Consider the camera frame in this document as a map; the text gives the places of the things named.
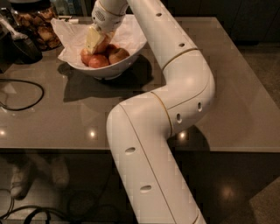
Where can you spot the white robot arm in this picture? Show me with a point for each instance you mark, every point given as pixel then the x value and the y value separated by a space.
pixel 138 128

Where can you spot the red apple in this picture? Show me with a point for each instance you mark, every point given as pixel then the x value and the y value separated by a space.
pixel 109 49
pixel 98 61
pixel 117 55
pixel 85 56
pixel 104 44

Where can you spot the white shoe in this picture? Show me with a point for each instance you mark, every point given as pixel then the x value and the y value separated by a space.
pixel 20 181
pixel 60 173

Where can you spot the white ceramic bowl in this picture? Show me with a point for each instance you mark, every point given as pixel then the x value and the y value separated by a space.
pixel 116 68

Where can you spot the white paper liner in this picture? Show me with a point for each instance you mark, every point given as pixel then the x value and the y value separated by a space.
pixel 73 37

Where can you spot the right white shoe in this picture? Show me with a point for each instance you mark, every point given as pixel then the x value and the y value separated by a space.
pixel 60 173

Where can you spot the glass jar of snacks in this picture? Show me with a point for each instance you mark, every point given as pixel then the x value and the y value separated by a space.
pixel 36 17

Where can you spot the left white shoe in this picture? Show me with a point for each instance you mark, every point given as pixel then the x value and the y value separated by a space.
pixel 20 181

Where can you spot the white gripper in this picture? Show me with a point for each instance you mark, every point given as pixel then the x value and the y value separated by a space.
pixel 109 17

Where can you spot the black round appliance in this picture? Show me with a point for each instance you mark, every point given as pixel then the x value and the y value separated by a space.
pixel 27 51

